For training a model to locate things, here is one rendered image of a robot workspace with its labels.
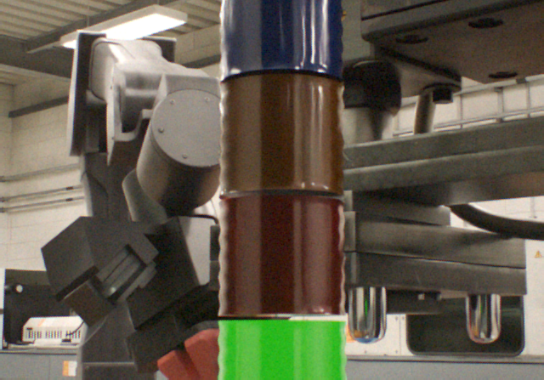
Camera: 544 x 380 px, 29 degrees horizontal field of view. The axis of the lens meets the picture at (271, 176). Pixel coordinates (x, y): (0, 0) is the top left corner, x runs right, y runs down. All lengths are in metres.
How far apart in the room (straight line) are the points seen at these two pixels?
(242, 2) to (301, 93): 0.03
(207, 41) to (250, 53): 10.36
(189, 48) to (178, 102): 10.21
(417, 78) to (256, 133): 0.31
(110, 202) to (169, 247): 0.30
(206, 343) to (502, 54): 0.25
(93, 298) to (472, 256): 0.22
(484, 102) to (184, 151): 7.74
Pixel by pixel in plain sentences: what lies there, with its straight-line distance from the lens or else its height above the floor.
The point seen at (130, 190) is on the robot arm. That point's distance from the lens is 0.72.
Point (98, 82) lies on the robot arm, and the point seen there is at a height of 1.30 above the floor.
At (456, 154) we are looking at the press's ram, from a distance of 0.53.
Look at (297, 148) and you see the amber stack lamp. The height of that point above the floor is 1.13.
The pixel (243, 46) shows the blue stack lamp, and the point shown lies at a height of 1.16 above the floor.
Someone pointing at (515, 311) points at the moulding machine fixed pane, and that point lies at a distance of 5.77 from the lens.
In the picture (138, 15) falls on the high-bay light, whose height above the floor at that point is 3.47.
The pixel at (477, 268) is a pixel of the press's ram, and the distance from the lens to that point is 0.61.
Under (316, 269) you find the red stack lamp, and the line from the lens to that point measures 0.29.
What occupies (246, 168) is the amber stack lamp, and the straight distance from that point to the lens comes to 0.30.
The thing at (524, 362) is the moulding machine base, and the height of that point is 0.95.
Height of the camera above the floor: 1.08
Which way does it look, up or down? 9 degrees up
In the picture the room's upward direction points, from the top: straight up
